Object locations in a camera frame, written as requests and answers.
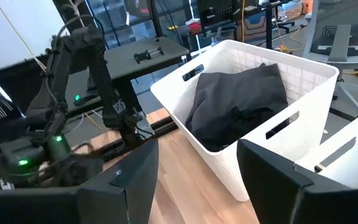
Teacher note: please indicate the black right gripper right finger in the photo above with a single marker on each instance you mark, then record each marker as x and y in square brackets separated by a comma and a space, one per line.
[306, 199]

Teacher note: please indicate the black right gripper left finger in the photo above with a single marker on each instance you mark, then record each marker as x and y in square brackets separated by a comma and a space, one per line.
[73, 205]

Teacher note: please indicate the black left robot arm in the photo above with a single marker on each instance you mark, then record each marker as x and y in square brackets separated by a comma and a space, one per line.
[95, 71]

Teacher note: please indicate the white plastic laundry basket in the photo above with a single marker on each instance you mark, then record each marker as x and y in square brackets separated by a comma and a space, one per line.
[228, 174]
[350, 155]

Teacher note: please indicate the black side table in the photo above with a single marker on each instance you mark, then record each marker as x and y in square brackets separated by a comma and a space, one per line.
[126, 60]

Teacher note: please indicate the black hand tool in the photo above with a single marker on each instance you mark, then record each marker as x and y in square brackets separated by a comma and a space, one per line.
[148, 54]

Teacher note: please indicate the dark grey garment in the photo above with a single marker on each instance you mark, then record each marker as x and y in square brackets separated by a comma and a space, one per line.
[238, 102]

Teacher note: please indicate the red object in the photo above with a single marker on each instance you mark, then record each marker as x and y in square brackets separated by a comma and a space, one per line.
[194, 26]

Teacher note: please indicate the black equipment rack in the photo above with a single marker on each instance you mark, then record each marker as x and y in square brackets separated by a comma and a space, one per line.
[222, 12]

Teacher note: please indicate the grey office chair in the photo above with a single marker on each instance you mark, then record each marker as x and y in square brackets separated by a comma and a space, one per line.
[340, 34]

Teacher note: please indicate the black table edge rail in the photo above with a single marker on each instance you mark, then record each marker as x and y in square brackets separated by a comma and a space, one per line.
[148, 137]

